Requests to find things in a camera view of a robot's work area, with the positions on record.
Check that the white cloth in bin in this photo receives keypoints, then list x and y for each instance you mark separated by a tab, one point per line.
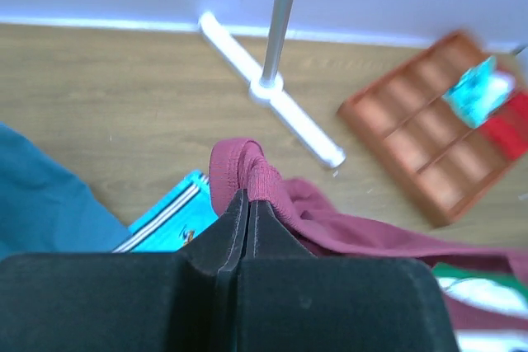
492	297

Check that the maroon tank top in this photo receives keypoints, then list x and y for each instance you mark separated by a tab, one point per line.
239	163

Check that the orange compartment tray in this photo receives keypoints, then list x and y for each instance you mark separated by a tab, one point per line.
441	164

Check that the blue-grey hanging tank top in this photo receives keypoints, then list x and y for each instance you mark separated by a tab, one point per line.
47	208

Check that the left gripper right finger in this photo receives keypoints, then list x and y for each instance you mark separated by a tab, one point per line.
291	300

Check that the white clothes rack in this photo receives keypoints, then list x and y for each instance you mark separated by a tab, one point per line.
266	85

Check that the mint green cloth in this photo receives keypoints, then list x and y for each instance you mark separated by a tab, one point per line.
479	92

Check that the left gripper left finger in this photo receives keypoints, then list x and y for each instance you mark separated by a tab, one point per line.
175	301

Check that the green plastic bin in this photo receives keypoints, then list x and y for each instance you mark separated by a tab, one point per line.
443	270

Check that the turquoise folded shirt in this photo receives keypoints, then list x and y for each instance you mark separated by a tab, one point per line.
175	220

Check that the red cloth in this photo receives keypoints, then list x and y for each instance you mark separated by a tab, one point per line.
506	128

